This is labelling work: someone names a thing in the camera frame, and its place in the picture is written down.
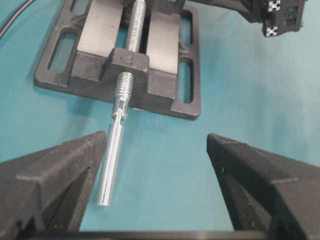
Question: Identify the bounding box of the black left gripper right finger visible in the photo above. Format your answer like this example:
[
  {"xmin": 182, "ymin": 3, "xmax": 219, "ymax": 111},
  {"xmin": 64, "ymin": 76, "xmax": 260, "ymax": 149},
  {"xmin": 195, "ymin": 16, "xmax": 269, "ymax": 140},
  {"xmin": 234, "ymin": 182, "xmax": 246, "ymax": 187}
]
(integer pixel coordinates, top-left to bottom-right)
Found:
[{"xmin": 206, "ymin": 133, "xmax": 320, "ymax": 240}]

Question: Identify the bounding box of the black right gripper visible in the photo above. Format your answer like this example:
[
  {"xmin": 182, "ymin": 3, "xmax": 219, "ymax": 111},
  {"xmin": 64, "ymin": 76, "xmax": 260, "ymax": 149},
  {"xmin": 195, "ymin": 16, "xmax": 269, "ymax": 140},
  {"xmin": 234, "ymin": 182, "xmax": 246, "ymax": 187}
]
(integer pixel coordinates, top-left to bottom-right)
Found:
[{"xmin": 197, "ymin": 0, "xmax": 306, "ymax": 38}]

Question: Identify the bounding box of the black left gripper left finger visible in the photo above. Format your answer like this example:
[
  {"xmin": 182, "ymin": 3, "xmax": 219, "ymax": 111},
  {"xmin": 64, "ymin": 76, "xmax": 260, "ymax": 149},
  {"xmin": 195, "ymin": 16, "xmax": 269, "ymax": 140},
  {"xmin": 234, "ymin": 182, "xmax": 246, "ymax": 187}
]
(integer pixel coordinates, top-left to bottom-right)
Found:
[{"xmin": 0, "ymin": 131, "xmax": 107, "ymax": 240}]

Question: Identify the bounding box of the black USB cable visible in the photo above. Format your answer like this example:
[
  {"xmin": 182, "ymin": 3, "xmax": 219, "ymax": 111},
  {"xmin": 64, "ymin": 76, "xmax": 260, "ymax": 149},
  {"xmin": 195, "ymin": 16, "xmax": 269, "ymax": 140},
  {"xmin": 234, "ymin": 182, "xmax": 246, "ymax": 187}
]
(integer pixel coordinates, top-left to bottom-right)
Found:
[{"xmin": 0, "ymin": 0, "xmax": 35, "ymax": 35}]

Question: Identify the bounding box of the silver vise screw handle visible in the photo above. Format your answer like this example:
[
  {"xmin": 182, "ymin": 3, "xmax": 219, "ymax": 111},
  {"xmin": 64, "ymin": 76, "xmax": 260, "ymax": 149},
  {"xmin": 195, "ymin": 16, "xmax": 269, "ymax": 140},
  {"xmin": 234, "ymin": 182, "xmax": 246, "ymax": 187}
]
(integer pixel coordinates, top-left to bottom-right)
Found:
[{"xmin": 97, "ymin": 0, "xmax": 147, "ymax": 207}]

